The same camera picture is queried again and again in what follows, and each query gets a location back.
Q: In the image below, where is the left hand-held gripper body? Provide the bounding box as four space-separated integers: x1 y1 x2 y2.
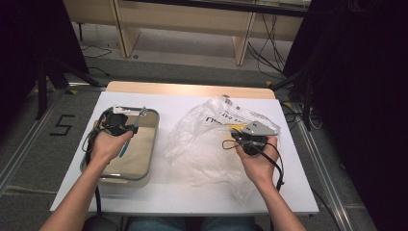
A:
104 105 148 136

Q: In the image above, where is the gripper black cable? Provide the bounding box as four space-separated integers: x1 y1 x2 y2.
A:
82 109 109 216
221 139 286 193

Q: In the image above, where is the black stool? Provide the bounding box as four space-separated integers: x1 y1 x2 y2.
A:
82 215 120 231

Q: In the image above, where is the black metal stand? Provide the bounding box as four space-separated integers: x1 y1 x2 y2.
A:
269 64 315 133
34 57 101 121

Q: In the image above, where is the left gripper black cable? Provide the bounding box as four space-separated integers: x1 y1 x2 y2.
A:
82 109 109 216

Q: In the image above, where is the beige bin grey rim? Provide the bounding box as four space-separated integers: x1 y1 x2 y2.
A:
79 106 161 189

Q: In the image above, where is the bundle of black floor cables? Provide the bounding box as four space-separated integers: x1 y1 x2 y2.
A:
245 13 288 80

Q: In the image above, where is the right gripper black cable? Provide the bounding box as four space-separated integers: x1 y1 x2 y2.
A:
221 139 286 193

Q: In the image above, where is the clear plastic bag yellow print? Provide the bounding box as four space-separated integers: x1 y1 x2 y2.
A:
163 94 282 206

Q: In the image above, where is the wooden table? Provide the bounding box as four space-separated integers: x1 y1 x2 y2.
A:
105 80 277 100

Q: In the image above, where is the black floor cable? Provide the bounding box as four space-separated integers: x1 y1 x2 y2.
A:
79 43 114 78

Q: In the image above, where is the person's right hand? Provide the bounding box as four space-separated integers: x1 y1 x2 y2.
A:
236 136 279 190

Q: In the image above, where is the white table board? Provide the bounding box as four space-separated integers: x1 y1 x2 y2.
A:
50 90 320 217

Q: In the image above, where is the light wooden desk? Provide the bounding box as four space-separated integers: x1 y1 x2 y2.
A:
62 0 312 67

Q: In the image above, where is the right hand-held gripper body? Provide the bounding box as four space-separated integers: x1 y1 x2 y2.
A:
237 120 279 157

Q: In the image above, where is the person's left hand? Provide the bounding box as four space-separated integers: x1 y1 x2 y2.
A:
90 119 134 167

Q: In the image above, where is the black curtain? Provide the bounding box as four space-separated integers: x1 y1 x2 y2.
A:
282 0 408 231
0 0 89 129

